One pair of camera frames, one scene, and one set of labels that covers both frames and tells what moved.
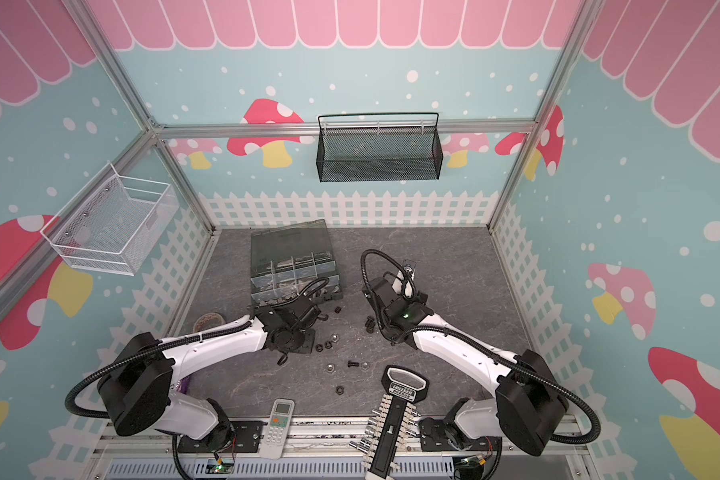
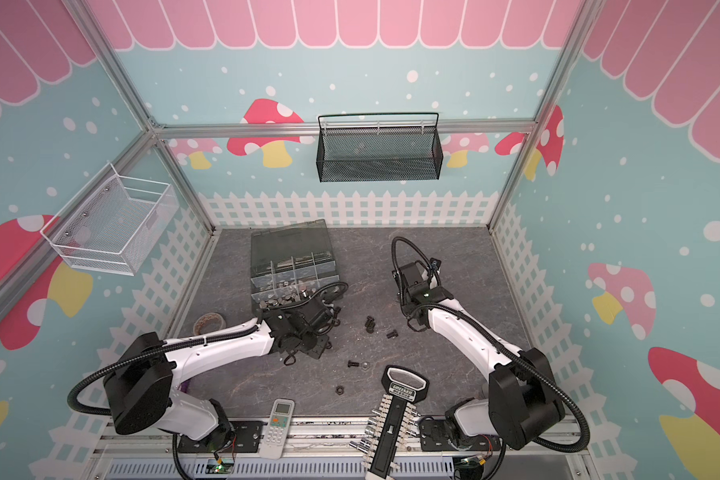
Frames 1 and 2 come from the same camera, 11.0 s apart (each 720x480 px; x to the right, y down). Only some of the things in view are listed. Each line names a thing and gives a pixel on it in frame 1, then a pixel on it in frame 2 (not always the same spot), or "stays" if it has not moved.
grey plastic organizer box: x=285 y=259 stays
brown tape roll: x=207 y=320 stays
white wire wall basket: x=110 y=224 stays
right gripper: x=381 y=294 -> x=409 y=279
